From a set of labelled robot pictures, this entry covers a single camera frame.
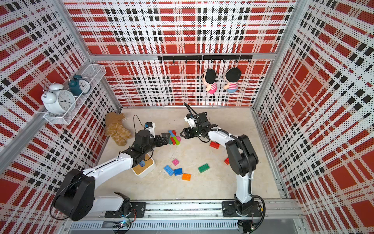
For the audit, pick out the white tray with wood lid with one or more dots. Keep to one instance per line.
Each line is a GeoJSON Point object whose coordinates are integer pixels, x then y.
{"type": "Point", "coordinates": [144, 168]}

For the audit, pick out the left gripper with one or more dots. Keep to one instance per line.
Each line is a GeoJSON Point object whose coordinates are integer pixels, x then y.
{"type": "Point", "coordinates": [160, 143]}

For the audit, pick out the black hook rail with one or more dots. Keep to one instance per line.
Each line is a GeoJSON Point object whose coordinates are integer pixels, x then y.
{"type": "Point", "coordinates": [205, 57]}

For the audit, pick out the green block front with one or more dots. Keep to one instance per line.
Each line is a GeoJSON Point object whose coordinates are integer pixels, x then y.
{"type": "Point", "coordinates": [203, 168]}

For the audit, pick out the orange block front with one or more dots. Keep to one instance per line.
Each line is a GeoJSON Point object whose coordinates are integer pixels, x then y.
{"type": "Point", "coordinates": [186, 177]}

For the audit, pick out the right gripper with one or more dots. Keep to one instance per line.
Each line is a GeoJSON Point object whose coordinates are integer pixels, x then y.
{"type": "Point", "coordinates": [188, 133]}

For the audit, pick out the red block front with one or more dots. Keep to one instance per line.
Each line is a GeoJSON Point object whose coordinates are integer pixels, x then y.
{"type": "Point", "coordinates": [214, 145]}

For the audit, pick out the electronics board with wires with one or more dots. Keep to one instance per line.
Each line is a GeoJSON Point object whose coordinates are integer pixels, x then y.
{"type": "Point", "coordinates": [118, 227]}

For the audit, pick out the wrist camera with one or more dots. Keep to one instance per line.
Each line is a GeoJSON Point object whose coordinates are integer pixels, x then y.
{"type": "Point", "coordinates": [150, 126]}
{"type": "Point", "coordinates": [191, 120]}

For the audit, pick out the lime long block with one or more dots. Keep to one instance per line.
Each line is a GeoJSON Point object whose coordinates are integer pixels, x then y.
{"type": "Point", "coordinates": [176, 140]}

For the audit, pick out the teal alarm clock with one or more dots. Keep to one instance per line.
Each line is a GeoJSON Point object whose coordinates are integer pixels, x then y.
{"type": "Point", "coordinates": [78, 85]}

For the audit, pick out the doll with pink stripes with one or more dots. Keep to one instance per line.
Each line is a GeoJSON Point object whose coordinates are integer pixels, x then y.
{"type": "Point", "coordinates": [209, 80]}

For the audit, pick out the doll with blue shorts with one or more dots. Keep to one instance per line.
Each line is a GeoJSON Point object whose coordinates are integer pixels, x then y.
{"type": "Point", "coordinates": [232, 77]}

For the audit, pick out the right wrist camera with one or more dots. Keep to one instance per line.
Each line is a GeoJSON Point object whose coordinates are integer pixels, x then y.
{"type": "Point", "coordinates": [191, 120]}

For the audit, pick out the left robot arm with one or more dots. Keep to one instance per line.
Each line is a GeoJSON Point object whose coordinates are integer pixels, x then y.
{"type": "Point", "coordinates": [76, 196]}

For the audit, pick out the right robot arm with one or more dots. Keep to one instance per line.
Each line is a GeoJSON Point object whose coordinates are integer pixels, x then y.
{"type": "Point", "coordinates": [242, 159]}

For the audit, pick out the brown teddy bear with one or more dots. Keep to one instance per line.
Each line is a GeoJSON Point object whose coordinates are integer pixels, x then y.
{"type": "Point", "coordinates": [115, 129]}

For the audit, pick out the blue square block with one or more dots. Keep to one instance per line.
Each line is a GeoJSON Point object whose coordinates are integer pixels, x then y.
{"type": "Point", "coordinates": [178, 172]}

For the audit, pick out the white wire shelf basket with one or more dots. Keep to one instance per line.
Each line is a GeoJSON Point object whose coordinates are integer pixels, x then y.
{"type": "Point", "coordinates": [93, 73]}

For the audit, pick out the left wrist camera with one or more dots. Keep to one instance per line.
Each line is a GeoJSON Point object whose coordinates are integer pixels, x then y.
{"type": "Point", "coordinates": [150, 126]}

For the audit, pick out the white alarm clock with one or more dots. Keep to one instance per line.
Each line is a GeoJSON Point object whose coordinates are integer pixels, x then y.
{"type": "Point", "coordinates": [57, 100]}

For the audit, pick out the red long block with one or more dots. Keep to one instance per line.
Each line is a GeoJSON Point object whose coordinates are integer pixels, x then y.
{"type": "Point", "coordinates": [173, 141]}

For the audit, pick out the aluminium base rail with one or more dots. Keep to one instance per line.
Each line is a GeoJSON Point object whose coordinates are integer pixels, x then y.
{"type": "Point", "coordinates": [282, 216]}

